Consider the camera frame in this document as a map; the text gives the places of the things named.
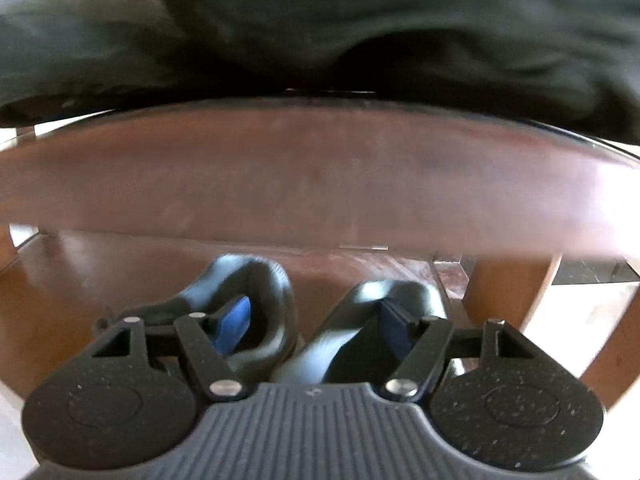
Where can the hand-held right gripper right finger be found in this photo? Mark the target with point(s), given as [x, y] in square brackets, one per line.
[392, 330]

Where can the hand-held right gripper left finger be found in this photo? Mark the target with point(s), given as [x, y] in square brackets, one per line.
[232, 322]

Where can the black slipper with metal ornaments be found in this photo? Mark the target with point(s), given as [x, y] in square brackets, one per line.
[345, 330]
[270, 310]

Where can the wooden chair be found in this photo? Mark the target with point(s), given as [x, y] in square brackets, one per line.
[310, 185]

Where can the black trousers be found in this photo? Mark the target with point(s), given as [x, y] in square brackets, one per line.
[350, 25]

